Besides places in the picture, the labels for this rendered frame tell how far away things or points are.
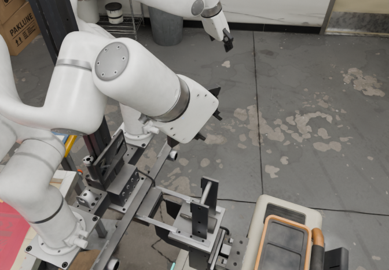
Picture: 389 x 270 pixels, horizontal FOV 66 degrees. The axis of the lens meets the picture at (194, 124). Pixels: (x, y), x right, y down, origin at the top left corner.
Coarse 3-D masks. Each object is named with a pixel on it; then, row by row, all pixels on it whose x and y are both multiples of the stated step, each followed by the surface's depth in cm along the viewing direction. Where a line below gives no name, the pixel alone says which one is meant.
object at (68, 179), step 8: (0, 168) 118; (56, 176) 115; (64, 176) 115; (72, 176) 115; (64, 184) 113; (72, 184) 114; (64, 192) 110; (32, 256) 94; (24, 264) 92; (32, 264) 92
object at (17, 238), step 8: (0, 208) 110; (8, 208) 110; (24, 224) 105; (16, 232) 103; (24, 232) 103; (8, 240) 101; (16, 240) 101; (8, 248) 99; (16, 248) 99; (0, 256) 98; (8, 256) 98; (16, 256) 98; (0, 264) 96; (8, 264) 96
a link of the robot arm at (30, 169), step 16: (32, 144) 66; (48, 144) 67; (16, 160) 63; (32, 160) 64; (48, 160) 66; (0, 176) 61; (16, 176) 60; (32, 176) 62; (48, 176) 66; (0, 192) 60; (16, 192) 60; (32, 192) 62; (48, 192) 67; (16, 208) 64; (32, 208) 65; (48, 208) 68
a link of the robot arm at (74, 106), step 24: (0, 48) 42; (0, 72) 41; (72, 72) 37; (0, 96) 37; (48, 96) 38; (72, 96) 37; (96, 96) 38; (24, 120) 37; (48, 120) 36; (72, 120) 37; (96, 120) 39
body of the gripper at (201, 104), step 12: (192, 84) 46; (192, 96) 46; (204, 96) 48; (192, 108) 48; (204, 108) 50; (180, 120) 47; (192, 120) 50; (204, 120) 53; (168, 132) 48; (180, 132) 50; (192, 132) 52
